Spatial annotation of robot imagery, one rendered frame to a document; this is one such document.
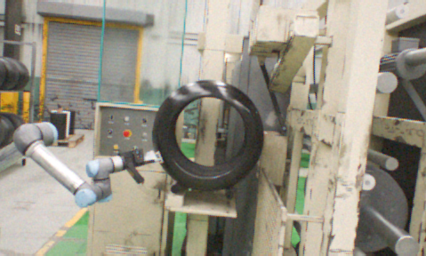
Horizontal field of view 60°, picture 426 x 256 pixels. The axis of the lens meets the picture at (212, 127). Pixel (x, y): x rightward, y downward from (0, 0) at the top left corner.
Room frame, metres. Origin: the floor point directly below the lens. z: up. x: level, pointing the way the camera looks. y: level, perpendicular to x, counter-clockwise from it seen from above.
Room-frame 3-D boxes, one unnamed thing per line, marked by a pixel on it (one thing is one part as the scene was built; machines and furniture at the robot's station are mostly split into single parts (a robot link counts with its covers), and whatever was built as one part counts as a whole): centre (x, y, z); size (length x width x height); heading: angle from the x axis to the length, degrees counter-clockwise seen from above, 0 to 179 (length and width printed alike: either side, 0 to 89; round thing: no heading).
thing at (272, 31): (1.87, -0.28, 1.71); 0.61 x 0.25 x 0.15; 178
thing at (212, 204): (2.01, 0.01, 0.80); 0.37 x 0.36 x 0.02; 88
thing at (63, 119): (8.11, 3.32, 0.38); 1.20 x 0.80 x 0.76; 10
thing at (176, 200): (2.01, 0.15, 0.84); 0.36 x 0.09 x 0.06; 178
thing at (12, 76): (5.11, 3.07, 0.96); 1.36 x 0.71 x 1.92; 2
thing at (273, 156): (2.22, -0.37, 1.05); 0.20 x 0.15 x 0.30; 178
